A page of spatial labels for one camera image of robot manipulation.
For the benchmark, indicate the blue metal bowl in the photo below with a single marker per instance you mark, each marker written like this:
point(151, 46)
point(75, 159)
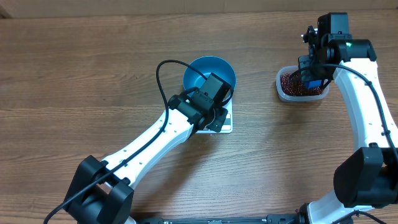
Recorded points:
point(207, 65)

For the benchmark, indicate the clear plastic food container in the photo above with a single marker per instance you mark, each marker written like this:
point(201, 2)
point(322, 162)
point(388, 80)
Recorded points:
point(295, 99)

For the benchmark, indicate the red beans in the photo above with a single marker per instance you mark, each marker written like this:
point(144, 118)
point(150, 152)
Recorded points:
point(294, 87)

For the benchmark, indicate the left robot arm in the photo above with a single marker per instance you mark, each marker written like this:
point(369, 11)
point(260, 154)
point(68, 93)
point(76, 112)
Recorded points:
point(102, 191)

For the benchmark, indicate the blue plastic measuring scoop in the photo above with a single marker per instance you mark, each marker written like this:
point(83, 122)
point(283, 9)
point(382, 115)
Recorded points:
point(313, 84)

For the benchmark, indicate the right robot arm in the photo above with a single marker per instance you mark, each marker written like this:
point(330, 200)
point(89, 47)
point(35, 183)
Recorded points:
point(368, 178)

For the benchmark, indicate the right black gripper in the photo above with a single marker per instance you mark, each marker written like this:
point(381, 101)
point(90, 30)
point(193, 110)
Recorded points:
point(307, 74)

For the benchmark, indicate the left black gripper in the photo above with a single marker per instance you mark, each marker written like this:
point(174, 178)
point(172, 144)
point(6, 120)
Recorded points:
point(221, 115)

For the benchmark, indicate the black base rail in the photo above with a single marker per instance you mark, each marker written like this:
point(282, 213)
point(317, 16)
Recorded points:
point(269, 219)

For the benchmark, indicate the white digital kitchen scale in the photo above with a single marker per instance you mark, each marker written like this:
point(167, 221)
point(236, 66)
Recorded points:
point(227, 127)

